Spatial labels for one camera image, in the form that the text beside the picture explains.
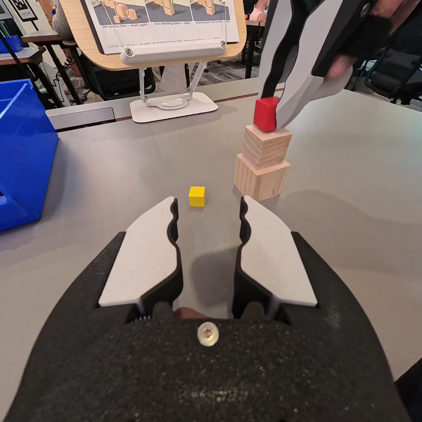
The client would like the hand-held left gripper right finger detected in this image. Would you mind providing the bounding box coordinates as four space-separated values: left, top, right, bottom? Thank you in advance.
232 196 318 309

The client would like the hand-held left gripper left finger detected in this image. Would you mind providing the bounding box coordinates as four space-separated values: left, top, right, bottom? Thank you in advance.
99 196 184 309

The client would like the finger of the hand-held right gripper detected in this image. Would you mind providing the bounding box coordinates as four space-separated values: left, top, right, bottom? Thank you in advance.
276 0 362 130
257 0 296 101

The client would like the red wooden cube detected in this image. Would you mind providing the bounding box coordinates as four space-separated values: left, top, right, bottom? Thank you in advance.
254 96 282 132

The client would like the medium wooden cube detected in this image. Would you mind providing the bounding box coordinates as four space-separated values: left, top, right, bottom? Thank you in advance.
243 124 293 168

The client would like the large wooden cube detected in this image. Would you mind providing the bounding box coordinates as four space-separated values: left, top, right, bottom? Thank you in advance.
234 153 291 202

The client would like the yellow wooden cube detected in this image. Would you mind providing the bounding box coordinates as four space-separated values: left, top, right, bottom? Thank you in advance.
189 186 206 207

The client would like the blue plastic bin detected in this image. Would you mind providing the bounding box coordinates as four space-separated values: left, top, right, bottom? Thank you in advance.
0 79 58 231

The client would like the person's right hand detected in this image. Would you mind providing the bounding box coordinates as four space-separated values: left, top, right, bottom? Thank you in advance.
327 0 422 81

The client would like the black office chair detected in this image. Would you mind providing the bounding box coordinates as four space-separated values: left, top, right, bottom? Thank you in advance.
366 27 422 106
79 63 155 101

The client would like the white instruction sheet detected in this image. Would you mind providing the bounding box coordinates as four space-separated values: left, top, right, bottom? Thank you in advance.
83 0 239 55

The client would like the white folding stand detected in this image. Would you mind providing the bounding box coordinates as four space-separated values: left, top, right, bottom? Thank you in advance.
122 41 228 124

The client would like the wooden display board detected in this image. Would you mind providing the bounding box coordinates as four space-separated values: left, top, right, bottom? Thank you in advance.
58 0 247 71

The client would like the brown wooden desk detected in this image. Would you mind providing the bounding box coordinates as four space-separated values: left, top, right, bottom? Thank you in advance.
20 30 66 47

